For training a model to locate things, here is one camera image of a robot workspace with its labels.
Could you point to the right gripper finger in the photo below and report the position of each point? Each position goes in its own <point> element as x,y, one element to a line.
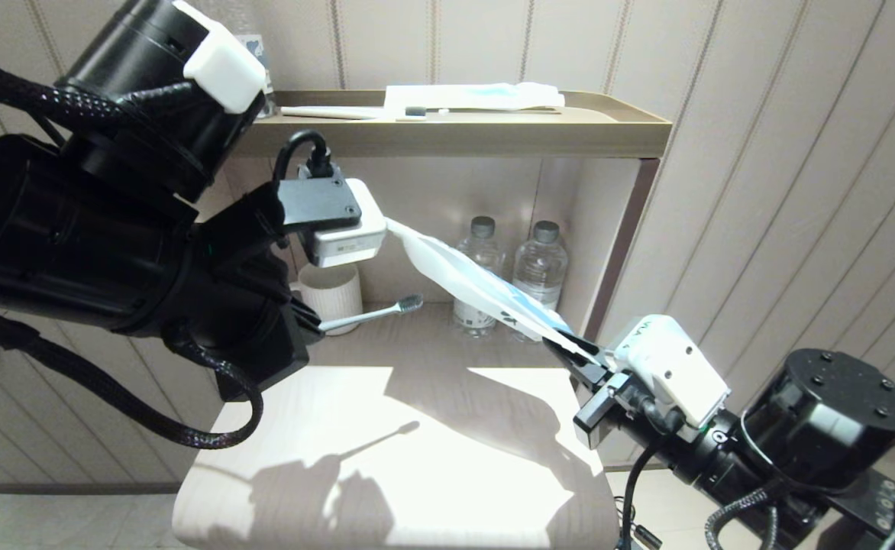
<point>577,351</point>
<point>589,376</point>

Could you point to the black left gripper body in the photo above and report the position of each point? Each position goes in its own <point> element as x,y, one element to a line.
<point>264,351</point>

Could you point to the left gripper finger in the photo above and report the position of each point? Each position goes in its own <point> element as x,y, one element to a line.
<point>308,321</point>

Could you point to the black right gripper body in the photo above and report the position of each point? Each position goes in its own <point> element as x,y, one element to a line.
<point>608,412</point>

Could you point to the pale green toothbrush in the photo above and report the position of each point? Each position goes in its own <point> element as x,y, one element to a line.
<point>371,314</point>

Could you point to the white blue plastic wrapper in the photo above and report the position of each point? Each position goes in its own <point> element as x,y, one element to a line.
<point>463,279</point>

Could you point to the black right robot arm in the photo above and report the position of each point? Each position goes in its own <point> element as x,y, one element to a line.
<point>822,428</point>

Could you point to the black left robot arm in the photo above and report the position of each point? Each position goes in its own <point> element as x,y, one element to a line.
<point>73,229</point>

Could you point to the white ribbed mug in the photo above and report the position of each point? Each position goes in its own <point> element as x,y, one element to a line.
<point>333,294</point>

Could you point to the small clear water bottle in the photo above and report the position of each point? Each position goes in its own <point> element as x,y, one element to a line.
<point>486,244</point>
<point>543,260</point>

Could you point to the black key bunch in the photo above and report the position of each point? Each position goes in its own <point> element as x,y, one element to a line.
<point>642,535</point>

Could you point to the white toothbrush dark bristles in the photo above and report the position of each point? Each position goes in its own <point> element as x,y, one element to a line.
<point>333,113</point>

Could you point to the brown open shelf unit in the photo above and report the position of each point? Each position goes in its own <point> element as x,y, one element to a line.
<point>493,139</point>

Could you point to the large clear water bottle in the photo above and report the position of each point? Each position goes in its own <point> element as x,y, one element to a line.
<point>263,76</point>

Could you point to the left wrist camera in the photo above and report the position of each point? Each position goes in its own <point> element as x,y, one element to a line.
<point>348,237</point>

